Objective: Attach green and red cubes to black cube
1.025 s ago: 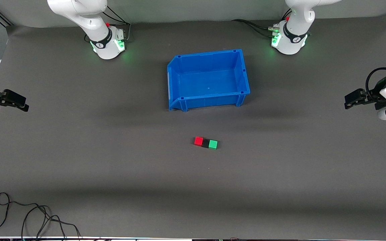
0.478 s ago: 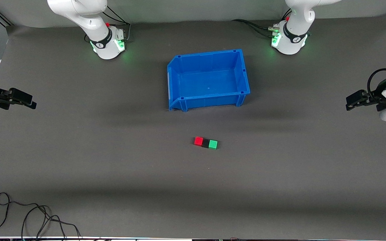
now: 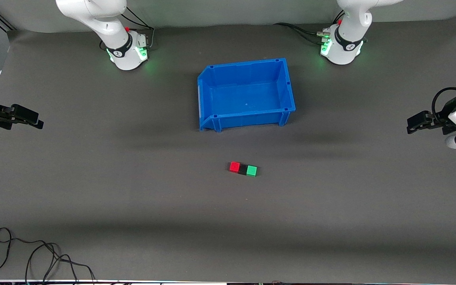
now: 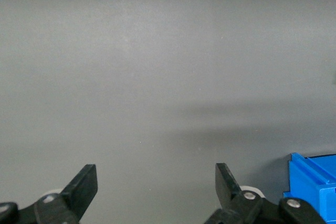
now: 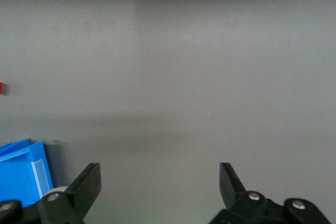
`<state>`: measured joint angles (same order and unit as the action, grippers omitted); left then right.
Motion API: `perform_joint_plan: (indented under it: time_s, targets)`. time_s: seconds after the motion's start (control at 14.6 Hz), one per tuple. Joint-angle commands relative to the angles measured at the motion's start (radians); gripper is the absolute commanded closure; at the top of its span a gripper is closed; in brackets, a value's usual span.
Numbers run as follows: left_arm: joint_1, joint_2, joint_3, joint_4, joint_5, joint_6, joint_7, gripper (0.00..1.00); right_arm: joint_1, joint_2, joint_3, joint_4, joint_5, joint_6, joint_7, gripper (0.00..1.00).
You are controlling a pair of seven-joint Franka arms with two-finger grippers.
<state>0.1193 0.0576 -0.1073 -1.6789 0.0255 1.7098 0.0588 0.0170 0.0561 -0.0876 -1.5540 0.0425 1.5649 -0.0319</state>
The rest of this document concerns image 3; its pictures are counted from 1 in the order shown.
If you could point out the small green cube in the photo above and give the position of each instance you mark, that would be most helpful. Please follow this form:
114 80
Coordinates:
251 170

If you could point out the small red cube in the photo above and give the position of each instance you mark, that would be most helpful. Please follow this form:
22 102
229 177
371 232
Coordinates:
234 166

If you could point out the blue plastic storage bin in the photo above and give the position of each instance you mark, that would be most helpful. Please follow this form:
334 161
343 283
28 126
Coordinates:
247 99

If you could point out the dark grey table mat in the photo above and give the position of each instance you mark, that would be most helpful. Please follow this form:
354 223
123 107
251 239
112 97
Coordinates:
228 206

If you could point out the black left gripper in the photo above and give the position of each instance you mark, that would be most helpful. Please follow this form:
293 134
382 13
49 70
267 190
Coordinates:
444 120

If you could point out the black metal bar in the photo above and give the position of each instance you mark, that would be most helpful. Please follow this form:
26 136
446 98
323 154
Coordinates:
2 19

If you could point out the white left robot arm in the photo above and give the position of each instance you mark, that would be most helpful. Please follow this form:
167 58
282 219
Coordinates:
350 23

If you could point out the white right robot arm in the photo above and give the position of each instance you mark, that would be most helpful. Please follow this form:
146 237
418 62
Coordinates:
93 16

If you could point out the small black cube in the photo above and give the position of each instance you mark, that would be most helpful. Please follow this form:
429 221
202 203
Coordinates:
243 170

